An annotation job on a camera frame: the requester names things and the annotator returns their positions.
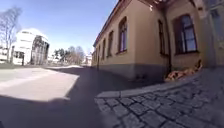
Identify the group of trees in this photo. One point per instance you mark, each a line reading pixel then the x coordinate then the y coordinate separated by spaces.
pixel 70 55

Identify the grey asphalt road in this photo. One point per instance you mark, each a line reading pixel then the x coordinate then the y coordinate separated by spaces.
pixel 50 85

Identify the white glass-fronted building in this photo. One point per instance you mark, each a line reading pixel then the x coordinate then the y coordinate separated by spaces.
pixel 28 46

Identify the bare tree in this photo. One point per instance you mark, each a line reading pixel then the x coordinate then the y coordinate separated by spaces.
pixel 7 30

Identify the grey cobblestone pavement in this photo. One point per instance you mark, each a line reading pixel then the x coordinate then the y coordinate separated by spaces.
pixel 173 103

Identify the black drainpipe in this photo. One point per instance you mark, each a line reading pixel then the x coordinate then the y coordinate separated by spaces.
pixel 168 43

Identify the grey stone kerb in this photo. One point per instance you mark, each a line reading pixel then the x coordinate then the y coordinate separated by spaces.
pixel 133 91

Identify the pile of brown leaves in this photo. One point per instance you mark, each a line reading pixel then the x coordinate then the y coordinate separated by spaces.
pixel 181 73

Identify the yellow plaster building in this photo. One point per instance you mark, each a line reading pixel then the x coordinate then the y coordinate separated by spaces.
pixel 140 36

